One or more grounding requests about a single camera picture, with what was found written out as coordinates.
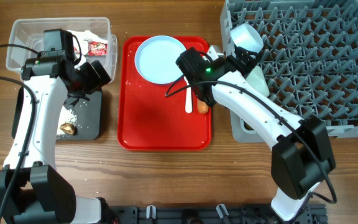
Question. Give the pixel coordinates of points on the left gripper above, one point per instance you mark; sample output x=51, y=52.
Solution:
x=96, y=82

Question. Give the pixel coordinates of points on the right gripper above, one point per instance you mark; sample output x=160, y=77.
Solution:
x=242, y=56

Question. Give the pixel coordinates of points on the light green bowl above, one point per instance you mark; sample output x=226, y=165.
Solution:
x=256, y=79

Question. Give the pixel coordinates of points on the light blue bowl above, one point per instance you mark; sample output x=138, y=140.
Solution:
x=247, y=37

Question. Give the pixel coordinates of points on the red snack wrapper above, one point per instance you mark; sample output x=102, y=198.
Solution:
x=91, y=48

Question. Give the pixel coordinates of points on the white rice pile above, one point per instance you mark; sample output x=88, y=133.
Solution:
x=66, y=116

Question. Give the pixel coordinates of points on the brown food scrap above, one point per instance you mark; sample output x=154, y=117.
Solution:
x=68, y=128

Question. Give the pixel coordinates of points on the orange carrot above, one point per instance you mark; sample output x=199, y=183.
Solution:
x=202, y=107

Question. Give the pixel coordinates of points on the white plastic spoon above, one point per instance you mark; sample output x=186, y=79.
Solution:
x=188, y=99

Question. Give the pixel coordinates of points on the light blue plate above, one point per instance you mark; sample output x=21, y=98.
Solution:
x=155, y=59

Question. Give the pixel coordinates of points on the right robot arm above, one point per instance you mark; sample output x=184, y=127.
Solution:
x=302, y=156

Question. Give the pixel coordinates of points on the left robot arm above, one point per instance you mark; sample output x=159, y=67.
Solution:
x=31, y=189

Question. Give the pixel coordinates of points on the clear plastic waste bin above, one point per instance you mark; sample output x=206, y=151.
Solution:
x=30, y=33

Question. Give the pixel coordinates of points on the grey dishwasher rack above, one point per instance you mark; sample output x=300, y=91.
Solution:
x=310, y=56

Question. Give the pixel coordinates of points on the red serving tray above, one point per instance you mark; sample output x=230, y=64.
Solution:
x=147, y=120

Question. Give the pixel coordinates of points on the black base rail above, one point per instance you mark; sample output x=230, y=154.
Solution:
x=247, y=214

